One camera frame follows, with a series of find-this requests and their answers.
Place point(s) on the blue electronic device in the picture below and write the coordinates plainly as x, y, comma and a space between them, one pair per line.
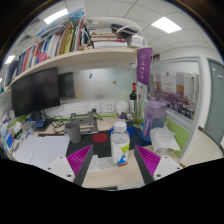
40, 124

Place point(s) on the grey door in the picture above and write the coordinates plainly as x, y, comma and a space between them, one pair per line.
215, 103

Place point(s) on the ceiling light panels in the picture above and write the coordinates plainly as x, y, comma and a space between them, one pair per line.
166, 24

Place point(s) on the dark wine bottle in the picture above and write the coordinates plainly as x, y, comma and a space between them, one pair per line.
133, 96

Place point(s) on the flat round red coaster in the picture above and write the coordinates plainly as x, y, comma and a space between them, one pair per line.
100, 138

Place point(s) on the purple translucent water jug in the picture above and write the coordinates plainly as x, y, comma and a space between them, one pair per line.
155, 116

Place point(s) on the white wall socket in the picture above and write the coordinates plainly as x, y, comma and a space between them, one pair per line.
95, 107
108, 106
82, 108

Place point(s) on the black desk mat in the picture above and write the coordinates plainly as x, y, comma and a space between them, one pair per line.
83, 141

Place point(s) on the group photo poster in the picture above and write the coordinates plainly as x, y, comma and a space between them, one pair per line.
176, 96

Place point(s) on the clear glass vase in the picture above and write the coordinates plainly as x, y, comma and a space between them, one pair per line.
139, 110

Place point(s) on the purple hanging banner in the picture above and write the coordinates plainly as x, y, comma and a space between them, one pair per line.
144, 66

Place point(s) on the white plastic bag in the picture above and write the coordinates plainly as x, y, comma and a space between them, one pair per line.
164, 140

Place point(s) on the grey ribbed cup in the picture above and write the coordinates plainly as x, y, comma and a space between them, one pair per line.
73, 132

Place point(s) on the white paper napkin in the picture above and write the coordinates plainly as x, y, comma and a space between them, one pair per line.
95, 164

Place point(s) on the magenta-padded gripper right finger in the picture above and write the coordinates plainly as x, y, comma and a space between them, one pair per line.
165, 165

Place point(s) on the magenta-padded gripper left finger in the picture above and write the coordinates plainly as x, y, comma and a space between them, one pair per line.
61, 165

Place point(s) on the black computer monitor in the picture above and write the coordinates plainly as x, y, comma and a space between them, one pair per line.
35, 91

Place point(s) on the clear plastic water bottle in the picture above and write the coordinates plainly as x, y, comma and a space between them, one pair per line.
120, 146

